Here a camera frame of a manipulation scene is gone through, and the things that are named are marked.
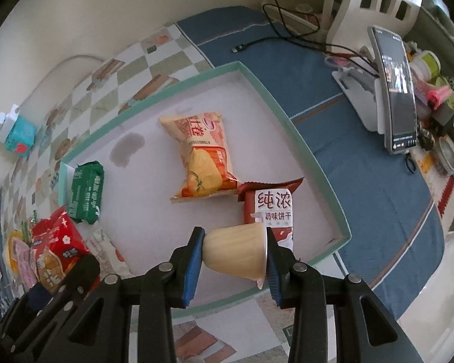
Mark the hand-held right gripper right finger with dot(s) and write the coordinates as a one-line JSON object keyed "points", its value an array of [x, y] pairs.
{"points": [[276, 274]]}

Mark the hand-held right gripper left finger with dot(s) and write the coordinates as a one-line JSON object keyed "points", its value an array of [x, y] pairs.
{"points": [[193, 266]]}

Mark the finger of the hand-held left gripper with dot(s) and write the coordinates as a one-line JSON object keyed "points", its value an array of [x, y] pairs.
{"points": [[81, 272], [38, 295]]}

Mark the pink snack packet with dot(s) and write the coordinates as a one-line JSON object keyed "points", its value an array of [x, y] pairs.
{"points": [[24, 266]]}

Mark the red rice cracker packet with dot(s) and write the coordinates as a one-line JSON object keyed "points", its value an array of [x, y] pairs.
{"points": [[56, 242]]}

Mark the yellow pudding cup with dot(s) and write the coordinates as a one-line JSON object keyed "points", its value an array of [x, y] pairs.
{"points": [[234, 249]]}

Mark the yellow snack packet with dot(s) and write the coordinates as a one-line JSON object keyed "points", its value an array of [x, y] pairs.
{"points": [[12, 249]]}

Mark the dark red biscuit packet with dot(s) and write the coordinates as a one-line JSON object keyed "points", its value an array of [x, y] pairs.
{"points": [[274, 204]]}

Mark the shallow teal cardboard box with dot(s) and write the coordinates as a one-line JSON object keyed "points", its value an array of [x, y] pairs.
{"points": [[143, 204]]}

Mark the green snack packet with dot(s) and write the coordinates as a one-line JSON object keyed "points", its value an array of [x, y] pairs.
{"points": [[87, 193]]}

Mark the orange chip packet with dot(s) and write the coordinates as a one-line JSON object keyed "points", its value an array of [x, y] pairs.
{"points": [[200, 151]]}

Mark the teal toy box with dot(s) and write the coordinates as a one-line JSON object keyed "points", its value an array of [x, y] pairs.
{"points": [[21, 140]]}

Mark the white power strip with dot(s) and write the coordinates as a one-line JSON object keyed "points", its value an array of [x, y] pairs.
{"points": [[8, 123]]}

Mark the white phone stand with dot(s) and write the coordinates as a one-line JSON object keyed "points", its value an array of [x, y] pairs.
{"points": [[357, 94]]}

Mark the black smartphone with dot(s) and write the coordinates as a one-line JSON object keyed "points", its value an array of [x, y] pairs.
{"points": [[397, 102]]}

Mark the pile of small desk clutter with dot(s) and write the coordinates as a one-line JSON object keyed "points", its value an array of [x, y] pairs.
{"points": [[431, 64]]}

